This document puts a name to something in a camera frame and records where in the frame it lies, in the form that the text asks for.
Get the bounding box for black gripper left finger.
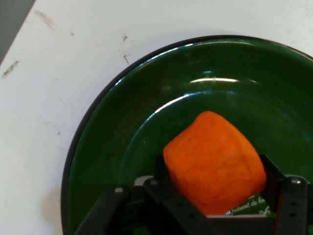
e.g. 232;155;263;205
74;153;209;235

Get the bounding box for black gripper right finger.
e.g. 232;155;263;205
259;153;313;235

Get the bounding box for orange toy block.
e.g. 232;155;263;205
162;110;268;216

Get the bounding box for green enamel plate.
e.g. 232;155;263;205
61;34;313;235

